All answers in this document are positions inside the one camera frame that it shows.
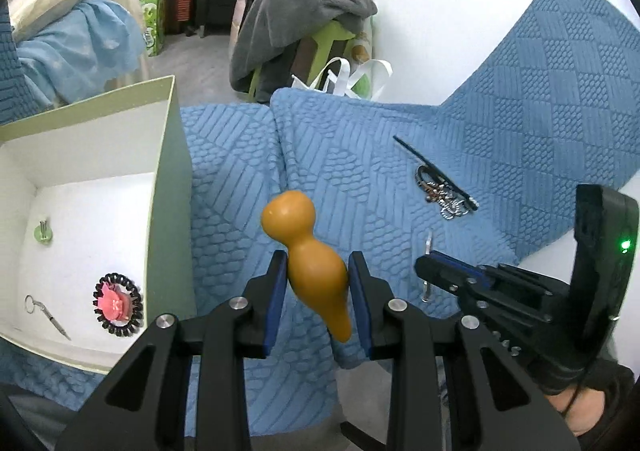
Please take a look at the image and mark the green shopping bag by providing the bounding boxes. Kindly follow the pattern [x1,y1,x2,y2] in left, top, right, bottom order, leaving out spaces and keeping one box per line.
[138,0,167,57]

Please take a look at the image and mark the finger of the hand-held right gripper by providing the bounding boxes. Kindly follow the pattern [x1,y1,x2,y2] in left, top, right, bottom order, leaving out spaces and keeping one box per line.
[431,252,502,280]
[414,256,482,305]

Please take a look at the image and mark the dark beaded bracelet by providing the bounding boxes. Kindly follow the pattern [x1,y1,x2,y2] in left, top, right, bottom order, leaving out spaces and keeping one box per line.
[415,165,454,203]

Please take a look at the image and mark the pale green cardboard box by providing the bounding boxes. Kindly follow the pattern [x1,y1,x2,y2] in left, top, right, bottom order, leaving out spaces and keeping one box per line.
[0,75,199,375]

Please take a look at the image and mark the pink hair clip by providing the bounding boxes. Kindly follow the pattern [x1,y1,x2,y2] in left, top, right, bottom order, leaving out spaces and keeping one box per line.
[96,281,132,325]

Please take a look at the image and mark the blue textured blanket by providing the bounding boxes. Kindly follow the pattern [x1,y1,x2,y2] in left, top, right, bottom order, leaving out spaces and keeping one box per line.
[0,0,640,438]

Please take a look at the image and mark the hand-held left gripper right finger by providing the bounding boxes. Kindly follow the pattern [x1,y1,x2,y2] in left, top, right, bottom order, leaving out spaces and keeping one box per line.
[348,251,581,451]

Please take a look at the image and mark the person's right forearm dark sleeve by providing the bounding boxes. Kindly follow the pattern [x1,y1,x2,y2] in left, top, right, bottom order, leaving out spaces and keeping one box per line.
[577,363,640,451]

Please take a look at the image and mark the light blue frilled blanket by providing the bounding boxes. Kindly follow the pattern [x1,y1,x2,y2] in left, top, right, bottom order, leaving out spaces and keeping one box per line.
[15,0,147,108]

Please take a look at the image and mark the thin black hair stick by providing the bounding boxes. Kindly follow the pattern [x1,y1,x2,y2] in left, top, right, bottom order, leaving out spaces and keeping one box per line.
[392,135,480,210]

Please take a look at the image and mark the silver hair clip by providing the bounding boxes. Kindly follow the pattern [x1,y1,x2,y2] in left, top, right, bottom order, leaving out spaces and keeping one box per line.
[422,230,436,303]

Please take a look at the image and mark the green hair clip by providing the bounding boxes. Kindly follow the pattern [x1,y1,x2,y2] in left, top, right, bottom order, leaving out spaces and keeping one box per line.
[32,218,55,246]

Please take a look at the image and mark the red suitcase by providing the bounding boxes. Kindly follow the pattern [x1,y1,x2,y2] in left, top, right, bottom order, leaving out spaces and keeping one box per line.
[160,0,199,35]

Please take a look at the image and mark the person's right hand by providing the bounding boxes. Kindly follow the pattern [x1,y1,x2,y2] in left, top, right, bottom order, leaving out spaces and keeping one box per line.
[546,366,621,438]

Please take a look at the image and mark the orange gourd pendant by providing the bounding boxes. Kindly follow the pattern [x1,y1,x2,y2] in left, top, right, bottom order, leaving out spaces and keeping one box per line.
[261,191,354,345]

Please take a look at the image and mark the white tote bag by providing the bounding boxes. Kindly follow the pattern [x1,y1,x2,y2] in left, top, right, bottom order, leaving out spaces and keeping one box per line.
[291,58,394,100]

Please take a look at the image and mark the small silver scissors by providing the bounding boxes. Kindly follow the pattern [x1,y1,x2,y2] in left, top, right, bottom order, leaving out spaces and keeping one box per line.
[25,294,72,341]

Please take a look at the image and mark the grey clothes pile on chair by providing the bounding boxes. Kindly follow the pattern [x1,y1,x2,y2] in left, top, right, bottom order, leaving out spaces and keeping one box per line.
[228,0,379,95]

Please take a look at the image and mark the black spiral hair tie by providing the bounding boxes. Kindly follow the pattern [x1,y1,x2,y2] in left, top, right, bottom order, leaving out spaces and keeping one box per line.
[91,272,145,338]

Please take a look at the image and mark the green plastic stool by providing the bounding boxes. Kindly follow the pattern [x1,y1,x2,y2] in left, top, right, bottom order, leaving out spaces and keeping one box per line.
[247,21,359,103]

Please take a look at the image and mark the black and silver chain bracelet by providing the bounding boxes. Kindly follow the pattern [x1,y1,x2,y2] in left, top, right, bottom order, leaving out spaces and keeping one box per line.
[439,194,474,220]

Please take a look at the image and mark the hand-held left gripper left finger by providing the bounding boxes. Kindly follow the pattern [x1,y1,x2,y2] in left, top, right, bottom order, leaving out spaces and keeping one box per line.
[55,250,291,451]

